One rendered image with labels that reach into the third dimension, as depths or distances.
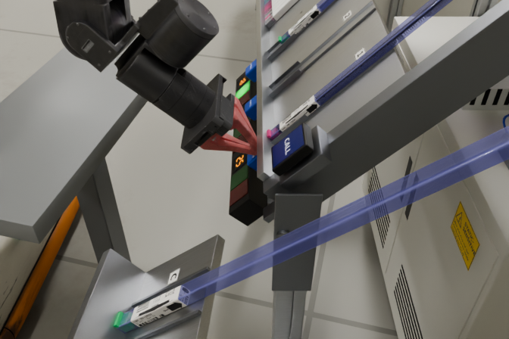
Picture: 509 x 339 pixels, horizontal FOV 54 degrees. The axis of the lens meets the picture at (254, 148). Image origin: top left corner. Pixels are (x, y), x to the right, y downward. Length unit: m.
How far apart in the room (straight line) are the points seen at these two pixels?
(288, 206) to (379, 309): 0.87
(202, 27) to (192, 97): 0.09
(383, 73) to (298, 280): 0.27
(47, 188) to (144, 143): 1.05
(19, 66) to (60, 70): 1.37
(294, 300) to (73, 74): 0.66
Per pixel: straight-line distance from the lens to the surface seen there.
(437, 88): 0.52
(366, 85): 0.58
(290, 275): 0.63
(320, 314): 1.34
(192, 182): 1.66
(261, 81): 0.75
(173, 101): 0.59
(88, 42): 0.57
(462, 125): 0.92
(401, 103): 0.52
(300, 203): 0.53
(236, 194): 0.68
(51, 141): 0.91
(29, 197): 0.82
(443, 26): 1.25
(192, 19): 0.54
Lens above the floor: 1.13
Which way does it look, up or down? 39 degrees down
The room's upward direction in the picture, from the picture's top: straight up
